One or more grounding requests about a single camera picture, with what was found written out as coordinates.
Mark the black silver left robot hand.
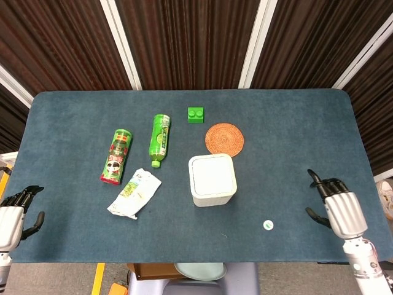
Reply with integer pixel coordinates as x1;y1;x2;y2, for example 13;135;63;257
0;185;45;251

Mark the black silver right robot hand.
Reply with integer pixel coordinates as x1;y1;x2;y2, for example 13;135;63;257
305;168;368;240

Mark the white square lidded box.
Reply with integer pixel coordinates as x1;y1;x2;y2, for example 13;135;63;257
188;153;238;208

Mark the green Pringles can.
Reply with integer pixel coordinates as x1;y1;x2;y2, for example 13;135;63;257
99;128;133;186

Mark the orange woven coaster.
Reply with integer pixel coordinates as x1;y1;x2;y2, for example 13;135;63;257
204;122;246;159

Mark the pale green ceramic plate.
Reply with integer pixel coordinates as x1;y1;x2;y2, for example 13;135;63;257
174;262;228;282

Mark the white sneaker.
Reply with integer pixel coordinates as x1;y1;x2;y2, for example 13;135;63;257
375;180;393;221

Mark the white furniture edge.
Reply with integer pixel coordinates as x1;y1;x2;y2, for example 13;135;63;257
0;151;19;169

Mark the blue felt table mat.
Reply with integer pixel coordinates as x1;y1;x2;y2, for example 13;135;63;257
5;88;386;264

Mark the brown slatted partition panel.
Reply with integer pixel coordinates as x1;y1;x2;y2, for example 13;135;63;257
0;0;133;96
115;0;262;91
0;82;31;154
343;32;393;176
250;0;393;90

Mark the crumpled white snack bag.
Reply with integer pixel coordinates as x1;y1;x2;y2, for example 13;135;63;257
106;168;163;221

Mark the orange plastic object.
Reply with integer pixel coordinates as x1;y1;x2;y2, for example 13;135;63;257
107;282;128;295

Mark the brown cardboard box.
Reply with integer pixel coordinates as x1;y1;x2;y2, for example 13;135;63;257
126;262;189;281

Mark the green plastic drink bottle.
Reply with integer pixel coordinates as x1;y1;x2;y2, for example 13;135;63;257
148;114;172;169

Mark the green toy building brick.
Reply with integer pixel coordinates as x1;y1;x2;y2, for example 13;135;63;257
187;106;206;124

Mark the white partition post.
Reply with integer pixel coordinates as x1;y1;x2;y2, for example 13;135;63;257
0;63;35;109
99;0;143;91
238;0;279;90
332;20;393;90

